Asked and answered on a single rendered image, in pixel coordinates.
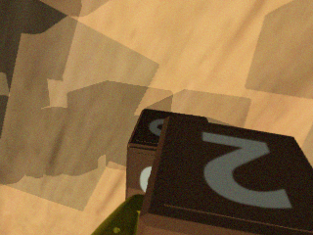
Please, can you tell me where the brown number cube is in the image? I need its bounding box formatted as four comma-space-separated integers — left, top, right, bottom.
137, 116, 313, 235
125, 109, 208, 200

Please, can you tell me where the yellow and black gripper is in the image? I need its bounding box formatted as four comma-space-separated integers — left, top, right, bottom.
91, 194, 145, 235

